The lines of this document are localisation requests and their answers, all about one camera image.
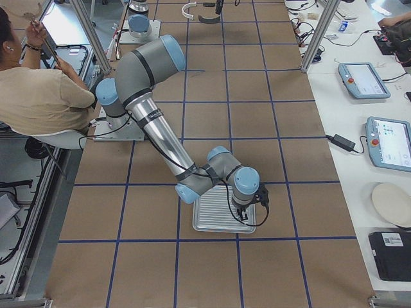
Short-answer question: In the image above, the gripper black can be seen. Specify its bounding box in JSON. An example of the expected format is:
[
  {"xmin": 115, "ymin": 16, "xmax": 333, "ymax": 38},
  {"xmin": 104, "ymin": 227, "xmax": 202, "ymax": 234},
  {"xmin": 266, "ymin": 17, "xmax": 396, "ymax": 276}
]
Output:
[{"xmin": 231, "ymin": 184, "xmax": 269, "ymax": 221}]

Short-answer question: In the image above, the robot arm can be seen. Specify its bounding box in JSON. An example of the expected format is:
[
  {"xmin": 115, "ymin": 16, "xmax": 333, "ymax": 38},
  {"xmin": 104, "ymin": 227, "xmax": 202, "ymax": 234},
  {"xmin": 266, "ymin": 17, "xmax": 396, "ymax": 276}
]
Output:
[
  {"xmin": 125, "ymin": 1, "xmax": 223, "ymax": 44},
  {"xmin": 96, "ymin": 35, "xmax": 269, "ymax": 223}
]

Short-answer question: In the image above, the ribbed metal tray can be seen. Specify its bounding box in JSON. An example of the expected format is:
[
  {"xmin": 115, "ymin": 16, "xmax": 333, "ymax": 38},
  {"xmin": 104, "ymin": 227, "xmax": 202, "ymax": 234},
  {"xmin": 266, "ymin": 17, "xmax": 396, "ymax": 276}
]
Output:
[{"xmin": 193, "ymin": 185, "xmax": 256, "ymax": 234}]

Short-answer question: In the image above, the dark brake shoe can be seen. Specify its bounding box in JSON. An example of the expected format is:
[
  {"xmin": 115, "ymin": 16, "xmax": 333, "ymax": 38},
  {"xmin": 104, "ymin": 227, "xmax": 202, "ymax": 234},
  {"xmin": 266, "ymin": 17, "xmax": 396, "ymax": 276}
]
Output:
[{"xmin": 198, "ymin": 15, "xmax": 221, "ymax": 24}]

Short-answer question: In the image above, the white curved plastic part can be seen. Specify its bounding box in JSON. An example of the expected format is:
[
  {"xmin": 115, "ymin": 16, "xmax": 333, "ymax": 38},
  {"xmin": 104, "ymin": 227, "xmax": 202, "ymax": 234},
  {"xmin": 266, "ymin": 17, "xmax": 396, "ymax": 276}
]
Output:
[{"xmin": 181, "ymin": 1, "xmax": 197, "ymax": 20}]

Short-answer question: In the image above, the black power adapter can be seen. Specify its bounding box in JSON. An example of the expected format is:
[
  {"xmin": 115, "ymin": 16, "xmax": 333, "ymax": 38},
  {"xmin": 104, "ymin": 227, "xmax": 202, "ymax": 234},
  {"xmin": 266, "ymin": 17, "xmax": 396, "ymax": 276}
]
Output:
[{"xmin": 326, "ymin": 134, "xmax": 355, "ymax": 152}]

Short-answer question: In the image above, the beige round plate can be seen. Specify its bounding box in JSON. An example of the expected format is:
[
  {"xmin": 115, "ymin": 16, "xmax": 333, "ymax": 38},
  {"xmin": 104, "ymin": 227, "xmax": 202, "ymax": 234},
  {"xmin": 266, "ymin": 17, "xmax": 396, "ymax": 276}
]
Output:
[{"xmin": 371, "ymin": 183, "xmax": 410, "ymax": 228}]

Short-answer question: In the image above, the black laptop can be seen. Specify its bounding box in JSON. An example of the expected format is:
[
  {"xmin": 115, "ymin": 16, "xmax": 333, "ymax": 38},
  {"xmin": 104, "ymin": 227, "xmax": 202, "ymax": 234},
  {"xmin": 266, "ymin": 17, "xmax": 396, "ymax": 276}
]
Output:
[{"xmin": 369, "ymin": 232, "xmax": 410, "ymax": 282}]

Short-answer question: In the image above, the far teach pendant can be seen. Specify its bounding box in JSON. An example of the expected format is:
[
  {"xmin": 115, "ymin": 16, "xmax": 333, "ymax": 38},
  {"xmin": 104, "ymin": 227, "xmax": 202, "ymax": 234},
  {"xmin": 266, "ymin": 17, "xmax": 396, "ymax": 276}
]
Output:
[{"xmin": 338, "ymin": 62, "xmax": 391, "ymax": 99}]

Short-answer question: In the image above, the teach pendant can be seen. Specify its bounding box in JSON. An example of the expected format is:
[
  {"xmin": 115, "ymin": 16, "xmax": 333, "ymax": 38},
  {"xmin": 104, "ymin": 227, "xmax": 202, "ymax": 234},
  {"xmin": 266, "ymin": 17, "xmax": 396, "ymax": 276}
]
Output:
[
  {"xmin": 365, "ymin": 117, "xmax": 410, "ymax": 172},
  {"xmin": 338, "ymin": 62, "xmax": 391, "ymax": 99}
]

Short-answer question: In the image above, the near teach pendant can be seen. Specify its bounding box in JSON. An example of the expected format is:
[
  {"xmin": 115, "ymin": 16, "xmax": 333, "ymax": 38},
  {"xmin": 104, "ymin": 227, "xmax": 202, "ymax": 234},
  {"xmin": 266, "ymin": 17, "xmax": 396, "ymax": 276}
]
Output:
[{"xmin": 365, "ymin": 117, "xmax": 410, "ymax": 172}]

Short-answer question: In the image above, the long metal rod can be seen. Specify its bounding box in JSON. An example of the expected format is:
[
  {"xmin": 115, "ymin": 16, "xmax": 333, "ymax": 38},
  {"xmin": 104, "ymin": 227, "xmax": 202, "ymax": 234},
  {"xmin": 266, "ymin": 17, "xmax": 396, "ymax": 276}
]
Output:
[{"xmin": 23, "ymin": 12, "xmax": 61, "ymax": 69}]

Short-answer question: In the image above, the white chair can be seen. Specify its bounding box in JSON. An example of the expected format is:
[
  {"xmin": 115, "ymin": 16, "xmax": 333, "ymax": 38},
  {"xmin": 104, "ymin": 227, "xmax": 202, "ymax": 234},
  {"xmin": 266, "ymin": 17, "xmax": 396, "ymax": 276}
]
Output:
[{"xmin": 31, "ymin": 130, "xmax": 87, "ymax": 179}]

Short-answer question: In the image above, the seated person beige shirt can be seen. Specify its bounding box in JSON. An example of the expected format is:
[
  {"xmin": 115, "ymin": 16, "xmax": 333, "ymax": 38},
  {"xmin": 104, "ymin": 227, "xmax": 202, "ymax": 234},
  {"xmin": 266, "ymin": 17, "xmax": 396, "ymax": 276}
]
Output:
[{"xmin": 1, "ymin": 10, "xmax": 95, "ymax": 135}]

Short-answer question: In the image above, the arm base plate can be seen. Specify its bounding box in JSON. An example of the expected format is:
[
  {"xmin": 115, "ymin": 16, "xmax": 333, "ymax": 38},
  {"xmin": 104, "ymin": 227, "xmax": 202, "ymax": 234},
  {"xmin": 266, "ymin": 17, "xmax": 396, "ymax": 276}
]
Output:
[
  {"xmin": 93, "ymin": 107, "xmax": 145, "ymax": 142},
  {"xmin": 119, "ymin": 19, "xmax": 161, "ymax": 44}
]

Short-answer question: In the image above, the aluminium frame post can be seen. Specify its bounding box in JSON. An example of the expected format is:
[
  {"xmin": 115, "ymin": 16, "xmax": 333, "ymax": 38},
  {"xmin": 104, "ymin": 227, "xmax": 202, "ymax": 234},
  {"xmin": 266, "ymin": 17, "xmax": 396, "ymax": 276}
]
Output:
[{"xmin": 301, "ymin": 0, "xmax": 340, "ymax": 73}]

